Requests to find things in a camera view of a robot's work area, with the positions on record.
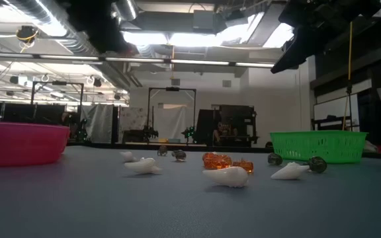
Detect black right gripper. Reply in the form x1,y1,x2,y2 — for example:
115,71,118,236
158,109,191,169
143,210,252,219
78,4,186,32
270,0,381,75

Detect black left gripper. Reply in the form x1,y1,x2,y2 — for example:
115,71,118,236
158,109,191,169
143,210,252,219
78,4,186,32
66,0,140,56

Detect white ghost figure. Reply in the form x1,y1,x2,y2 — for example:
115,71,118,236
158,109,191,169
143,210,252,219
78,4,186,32
120,151,138,163
270,161,310,181
123,157,163,175
202,166,249,188

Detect whiteboard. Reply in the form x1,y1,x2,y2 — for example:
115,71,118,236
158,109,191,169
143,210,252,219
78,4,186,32
312,93,360,132

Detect LED light bar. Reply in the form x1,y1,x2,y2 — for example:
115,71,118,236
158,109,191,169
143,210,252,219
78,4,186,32
0,51,276,69

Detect black tripod stand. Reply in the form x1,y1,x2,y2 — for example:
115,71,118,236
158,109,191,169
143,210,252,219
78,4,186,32
345,81,355,132

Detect grey hanging curtain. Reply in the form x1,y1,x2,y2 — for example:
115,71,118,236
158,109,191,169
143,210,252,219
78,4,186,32
80,104,115,144

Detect grey ceiling junction box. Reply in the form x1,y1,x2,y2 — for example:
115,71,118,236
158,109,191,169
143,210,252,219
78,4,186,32
192,9,216,31

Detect black equipment cabinet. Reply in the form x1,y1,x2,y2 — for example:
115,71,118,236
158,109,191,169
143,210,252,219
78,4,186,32
195,104,259,148

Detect wooden background table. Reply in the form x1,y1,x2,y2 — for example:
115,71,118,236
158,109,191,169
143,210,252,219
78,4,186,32
124,141,208,148

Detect green plastic basket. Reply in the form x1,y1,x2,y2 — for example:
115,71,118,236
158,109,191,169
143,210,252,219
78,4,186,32
269,130,369,165

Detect black partition panels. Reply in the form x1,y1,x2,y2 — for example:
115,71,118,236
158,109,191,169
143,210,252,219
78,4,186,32
0,101,67,126

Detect pink plastic bowl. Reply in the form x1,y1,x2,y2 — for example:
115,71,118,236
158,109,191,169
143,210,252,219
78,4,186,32
0,120,71,169

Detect round silver air duct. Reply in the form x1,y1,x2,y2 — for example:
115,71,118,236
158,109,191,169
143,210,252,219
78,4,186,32
116,0,140,21

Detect black station frame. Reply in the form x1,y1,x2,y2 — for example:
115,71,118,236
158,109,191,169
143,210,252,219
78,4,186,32
146,87,197,145
30,81,85,143

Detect ribbed silver air duct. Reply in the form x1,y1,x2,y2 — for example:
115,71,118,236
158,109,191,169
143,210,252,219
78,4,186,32
0,0,142,89

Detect yellow cable reel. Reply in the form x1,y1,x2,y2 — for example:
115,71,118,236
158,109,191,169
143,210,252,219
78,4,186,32
15,25,40,46

